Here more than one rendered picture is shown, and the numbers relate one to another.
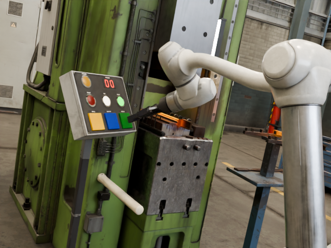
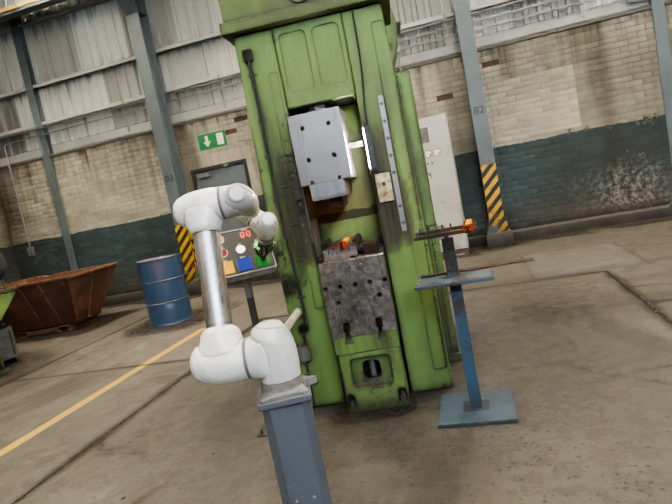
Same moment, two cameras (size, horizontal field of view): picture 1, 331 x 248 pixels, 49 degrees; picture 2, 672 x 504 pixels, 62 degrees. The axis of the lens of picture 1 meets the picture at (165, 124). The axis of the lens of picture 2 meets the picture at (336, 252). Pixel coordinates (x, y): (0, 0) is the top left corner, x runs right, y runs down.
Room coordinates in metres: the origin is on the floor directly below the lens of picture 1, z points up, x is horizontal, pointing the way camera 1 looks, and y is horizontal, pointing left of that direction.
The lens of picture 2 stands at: (-0.33, -2.19, 1.31)
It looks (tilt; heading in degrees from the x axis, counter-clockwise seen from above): 6 degrees down; 42
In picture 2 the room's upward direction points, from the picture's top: 11 degrees counter-clockwise
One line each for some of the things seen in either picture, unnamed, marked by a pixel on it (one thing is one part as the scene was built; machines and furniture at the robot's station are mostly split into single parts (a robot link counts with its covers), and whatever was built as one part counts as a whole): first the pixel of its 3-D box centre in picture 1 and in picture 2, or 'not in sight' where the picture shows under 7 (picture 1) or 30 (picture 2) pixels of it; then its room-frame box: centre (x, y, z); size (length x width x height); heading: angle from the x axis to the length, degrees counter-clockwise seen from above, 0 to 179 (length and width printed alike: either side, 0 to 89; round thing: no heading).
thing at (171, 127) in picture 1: (157, 120); (343, 247); (2.22, 0.05, 0.96); 0.42 x 0.20 x 0.09; 35
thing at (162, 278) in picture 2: not in sight; (165, 289); (3.60, 4.58, 0.44); 0.59 x 0.59 x 0.88
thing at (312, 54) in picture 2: not in sight; (318, 68); (2.36, 0.10, 2.06); 0.44 x 0.41 x 0.47; 35
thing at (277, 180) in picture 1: (265, 176); (454, 277); (2.21, -0.68, 0.74); 0.40 x 0.30 x 0.02; 118
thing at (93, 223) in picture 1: (93, 222); (303, 353); (1.93, 0.30, 0.36); 0.09 x 0.07 x 0.12; 125
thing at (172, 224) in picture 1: (144, 228); (374, 358); (2.25, 0.01, 0.23); 0.55 x 0.37 x 0.47; 35
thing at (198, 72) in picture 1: (167, 62); (332, 189); (2.22, 0.05, 1.32); 0.42 x 0.20 x 0.10; 35
